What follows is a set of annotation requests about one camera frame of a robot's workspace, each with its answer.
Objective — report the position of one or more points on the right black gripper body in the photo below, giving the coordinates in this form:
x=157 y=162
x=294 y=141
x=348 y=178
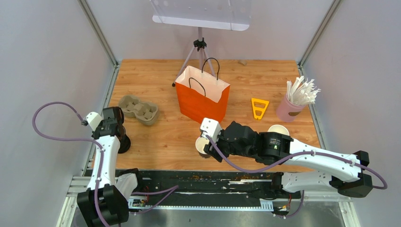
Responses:
x=229 y=150

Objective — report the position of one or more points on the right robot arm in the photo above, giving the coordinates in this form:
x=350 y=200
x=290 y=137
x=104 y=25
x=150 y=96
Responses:
x=329 y=170

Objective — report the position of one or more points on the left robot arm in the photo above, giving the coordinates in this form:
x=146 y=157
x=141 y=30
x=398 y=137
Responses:
x=105 y=201

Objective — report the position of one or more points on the white paper cup stack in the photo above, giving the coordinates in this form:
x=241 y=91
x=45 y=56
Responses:
x=279 y=129

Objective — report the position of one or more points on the yellow plastic triangle tool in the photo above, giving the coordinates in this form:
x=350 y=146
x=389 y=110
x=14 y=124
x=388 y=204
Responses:
x=259 y=107

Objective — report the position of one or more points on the orange paper bag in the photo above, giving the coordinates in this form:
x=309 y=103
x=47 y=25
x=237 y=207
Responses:
x=201 y=95

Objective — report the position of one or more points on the pink straw holder cup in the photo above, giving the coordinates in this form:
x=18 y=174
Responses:
x=287 y=111

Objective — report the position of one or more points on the white wrapped straws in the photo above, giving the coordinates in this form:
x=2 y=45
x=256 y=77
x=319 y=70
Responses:
x=302 y=91

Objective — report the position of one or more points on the cardboard cup carrier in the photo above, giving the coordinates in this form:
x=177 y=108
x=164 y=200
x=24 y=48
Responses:
x=146 y=113

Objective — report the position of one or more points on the tripod stand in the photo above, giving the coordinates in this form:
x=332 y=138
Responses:
x=200 y=46

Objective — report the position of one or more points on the stack of black lids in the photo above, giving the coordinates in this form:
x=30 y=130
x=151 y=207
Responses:
x=125 y=144

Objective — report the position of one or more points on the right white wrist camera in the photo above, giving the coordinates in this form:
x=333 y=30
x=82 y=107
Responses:
x=211 y=128

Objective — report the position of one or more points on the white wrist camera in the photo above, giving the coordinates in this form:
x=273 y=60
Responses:
x=211 y=128
x=93 y=119

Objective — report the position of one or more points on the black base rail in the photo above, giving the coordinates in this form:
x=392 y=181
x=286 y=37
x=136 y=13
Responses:
x=211 y=189

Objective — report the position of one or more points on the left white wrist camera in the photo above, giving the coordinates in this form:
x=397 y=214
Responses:
x=93 y=119

